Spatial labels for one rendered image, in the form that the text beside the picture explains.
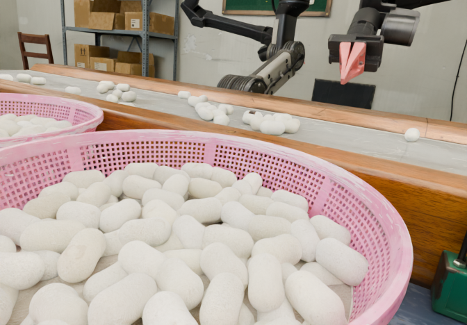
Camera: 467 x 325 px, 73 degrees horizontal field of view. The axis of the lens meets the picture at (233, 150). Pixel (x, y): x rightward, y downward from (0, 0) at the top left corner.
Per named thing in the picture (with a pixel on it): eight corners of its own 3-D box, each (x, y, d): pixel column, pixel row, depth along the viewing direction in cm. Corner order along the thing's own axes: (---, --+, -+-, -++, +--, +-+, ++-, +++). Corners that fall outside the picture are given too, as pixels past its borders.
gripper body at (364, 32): (382, 41, 58) (390, 18, 61) (326, 39, 62) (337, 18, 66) (379, 69, 63) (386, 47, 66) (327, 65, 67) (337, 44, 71)
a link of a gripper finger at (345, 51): (371, 69, 54) (382, 36, 58) (329, 65, 57) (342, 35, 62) (368, 98, 59) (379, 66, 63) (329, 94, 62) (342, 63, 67)
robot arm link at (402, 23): (363, 12, 75) (370, -21, 67) (417, 18, 71) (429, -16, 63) (350, 50, 71) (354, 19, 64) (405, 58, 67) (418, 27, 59)
